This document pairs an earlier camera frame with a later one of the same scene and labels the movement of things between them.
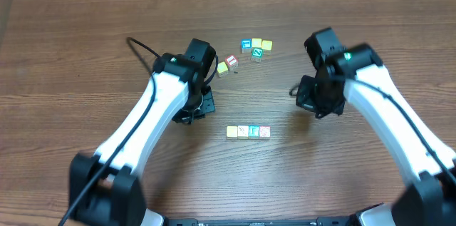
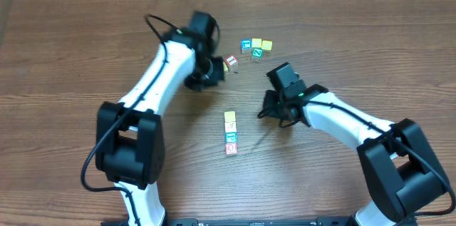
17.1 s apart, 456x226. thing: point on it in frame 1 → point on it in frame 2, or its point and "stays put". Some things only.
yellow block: [221, 67] stays put
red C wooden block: [264, 132] → [231, 148]
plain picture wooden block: [243, 132] → [230, 127]
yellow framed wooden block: [267, 46] stays put
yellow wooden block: [231, 131] → [229, 116]
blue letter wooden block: [246, 45] stays put
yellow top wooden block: [256, 42] stays put
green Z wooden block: [256, 54] stays put
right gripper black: [306, 100] → [270, 95]
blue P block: [254, 131] → [231, 137]
